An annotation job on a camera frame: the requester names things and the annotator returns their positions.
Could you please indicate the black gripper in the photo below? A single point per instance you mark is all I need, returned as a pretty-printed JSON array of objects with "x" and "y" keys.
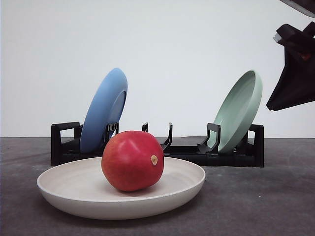
[{"x": 297, "y": 84}]

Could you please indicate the red pomegranate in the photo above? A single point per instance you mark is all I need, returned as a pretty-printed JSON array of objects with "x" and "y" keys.
[{"x": 133, "y": 161}]

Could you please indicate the white plate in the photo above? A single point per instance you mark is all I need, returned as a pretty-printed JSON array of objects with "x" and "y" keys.
[{"x": 81, "y": 190}]

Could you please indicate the green plate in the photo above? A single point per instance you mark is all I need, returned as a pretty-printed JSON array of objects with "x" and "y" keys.
[{"x": 237, "y": 110}]

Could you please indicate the blue plate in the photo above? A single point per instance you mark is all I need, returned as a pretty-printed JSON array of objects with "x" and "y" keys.
[{"x": 106, "y": 108}]

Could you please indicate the black dish rack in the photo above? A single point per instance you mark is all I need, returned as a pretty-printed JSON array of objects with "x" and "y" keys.
[{"x": 66, "y": 147}]

